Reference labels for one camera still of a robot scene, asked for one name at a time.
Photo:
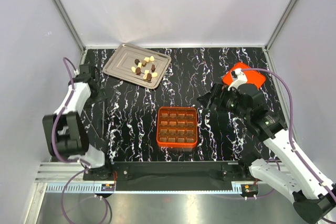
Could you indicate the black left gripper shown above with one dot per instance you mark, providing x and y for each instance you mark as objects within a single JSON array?
[{"x": 97, "y": 85}]

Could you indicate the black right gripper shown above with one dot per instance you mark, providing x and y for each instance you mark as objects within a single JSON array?
[{"x": 220, "y": 92}]

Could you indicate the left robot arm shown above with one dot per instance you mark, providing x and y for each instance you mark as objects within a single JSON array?
[{"x": 65, "y": 133}]

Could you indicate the orange chocolate box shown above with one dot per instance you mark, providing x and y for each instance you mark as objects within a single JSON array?
[{"x": 177, "y": 127}]

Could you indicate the orange box lid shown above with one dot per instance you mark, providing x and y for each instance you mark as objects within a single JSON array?
[{"x": 253, "y": 76}]

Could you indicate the silver metal tray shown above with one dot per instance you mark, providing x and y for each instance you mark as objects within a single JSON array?
[{"x": 120, "y": 63}]

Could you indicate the aluminium rail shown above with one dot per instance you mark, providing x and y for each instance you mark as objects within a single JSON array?
[{"x": 57, "y": 172}]

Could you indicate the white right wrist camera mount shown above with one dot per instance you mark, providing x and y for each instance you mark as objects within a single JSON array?
[{"x": 238, "y": 77}]

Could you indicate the dark chocolate on tray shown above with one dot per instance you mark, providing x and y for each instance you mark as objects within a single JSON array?
[{"x": 149, "y": 77}]

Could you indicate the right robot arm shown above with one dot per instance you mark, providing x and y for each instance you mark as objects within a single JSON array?
[{"x": 311, "y": 192}]

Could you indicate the dark shell chocolate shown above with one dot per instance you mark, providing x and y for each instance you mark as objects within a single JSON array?
[{"x": 138, "y": 71}]

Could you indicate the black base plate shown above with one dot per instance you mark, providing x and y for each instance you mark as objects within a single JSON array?
[{"x": 171, "y": 176}]

